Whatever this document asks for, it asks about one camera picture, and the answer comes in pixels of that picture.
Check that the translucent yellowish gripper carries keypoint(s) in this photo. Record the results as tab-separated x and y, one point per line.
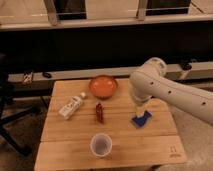
143	108

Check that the red pepper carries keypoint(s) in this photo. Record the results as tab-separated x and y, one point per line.
99	112

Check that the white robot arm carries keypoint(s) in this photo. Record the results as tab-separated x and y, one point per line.
149	80

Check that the blue sponge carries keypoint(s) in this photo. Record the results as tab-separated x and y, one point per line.
140	121

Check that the orange bowl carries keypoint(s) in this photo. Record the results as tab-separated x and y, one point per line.
103	86

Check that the clear plastic cup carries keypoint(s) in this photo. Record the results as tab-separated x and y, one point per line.
101	145

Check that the black clamp on ledge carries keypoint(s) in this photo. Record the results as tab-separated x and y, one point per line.
186	67

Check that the wooden table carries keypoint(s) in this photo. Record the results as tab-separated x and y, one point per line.
65	145

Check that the white bottle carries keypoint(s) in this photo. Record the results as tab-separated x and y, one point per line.
69	109

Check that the small black object on ledge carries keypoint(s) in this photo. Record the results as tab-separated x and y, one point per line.
46	75

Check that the striped object on ledge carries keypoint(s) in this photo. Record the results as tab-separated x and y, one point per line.
27	78

